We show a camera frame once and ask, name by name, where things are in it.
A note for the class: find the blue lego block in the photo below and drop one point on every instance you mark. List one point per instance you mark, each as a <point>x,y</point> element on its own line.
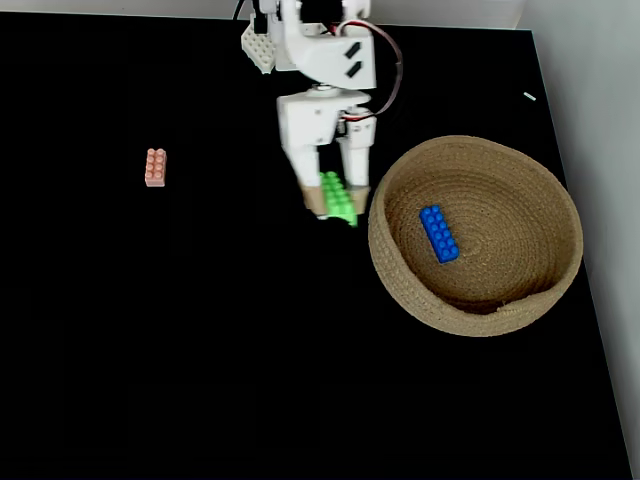
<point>440,235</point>

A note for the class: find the pink lego block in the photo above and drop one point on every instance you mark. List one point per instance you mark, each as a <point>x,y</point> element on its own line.
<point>155,168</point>

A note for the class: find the green lego block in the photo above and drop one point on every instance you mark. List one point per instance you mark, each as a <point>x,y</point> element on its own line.
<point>337,197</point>

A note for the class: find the small white tape scrap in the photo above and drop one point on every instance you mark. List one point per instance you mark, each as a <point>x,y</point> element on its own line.
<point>529,96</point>

